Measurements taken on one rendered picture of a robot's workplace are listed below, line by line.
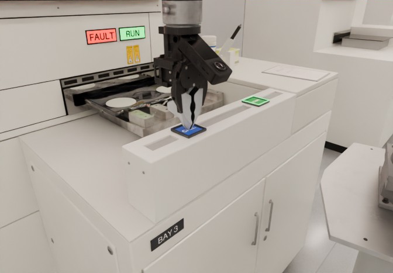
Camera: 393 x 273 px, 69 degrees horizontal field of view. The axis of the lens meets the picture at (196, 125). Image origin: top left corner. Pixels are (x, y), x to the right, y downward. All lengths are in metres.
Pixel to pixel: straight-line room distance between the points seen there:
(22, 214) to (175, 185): 0.74
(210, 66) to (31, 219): 0.92
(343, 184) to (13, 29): 0.98
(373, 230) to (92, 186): 0.60
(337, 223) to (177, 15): 0.50
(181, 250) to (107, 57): 0.74
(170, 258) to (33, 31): 0.76
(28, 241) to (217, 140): 0.87
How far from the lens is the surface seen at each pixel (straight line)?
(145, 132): 0.85
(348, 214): 0.69
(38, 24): 1.04
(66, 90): 1.08
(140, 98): 1.04
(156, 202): 0.57
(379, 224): 0.69
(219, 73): 0.51
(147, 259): 0.64
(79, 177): 0.78
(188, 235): 0.71
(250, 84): 1.00
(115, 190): 0.70
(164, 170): 0.55
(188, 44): 0.54
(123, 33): 1.17
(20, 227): 1.24
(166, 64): 0.57
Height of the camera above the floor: 1.23
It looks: 24 degrees down
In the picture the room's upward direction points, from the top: straight up
